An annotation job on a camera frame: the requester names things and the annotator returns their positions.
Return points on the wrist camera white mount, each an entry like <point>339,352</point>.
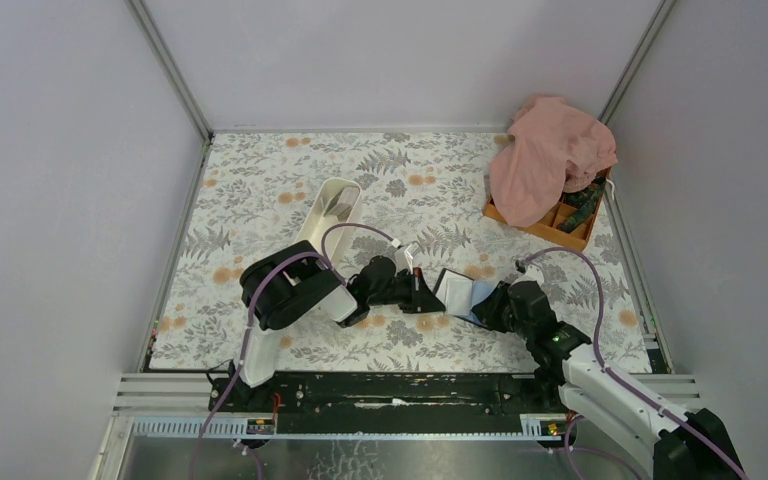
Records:
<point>530,272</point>
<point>404,257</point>

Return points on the pink cloth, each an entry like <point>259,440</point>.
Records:
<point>555,149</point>

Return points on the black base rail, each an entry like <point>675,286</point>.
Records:
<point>396,403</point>

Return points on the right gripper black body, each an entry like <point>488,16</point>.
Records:
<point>488,307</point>

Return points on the cream plastic oblong tray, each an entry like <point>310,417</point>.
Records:
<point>315,225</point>

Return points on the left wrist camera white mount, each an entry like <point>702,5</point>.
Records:
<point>404,257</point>

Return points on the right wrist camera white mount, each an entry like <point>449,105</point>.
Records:
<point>530,272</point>

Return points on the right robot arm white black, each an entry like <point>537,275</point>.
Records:
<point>669,440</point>

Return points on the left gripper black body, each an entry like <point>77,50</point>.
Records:
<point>414,291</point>

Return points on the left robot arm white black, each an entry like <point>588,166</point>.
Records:
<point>282,288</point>

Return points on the wooden organizer box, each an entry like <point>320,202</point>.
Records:
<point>570,222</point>

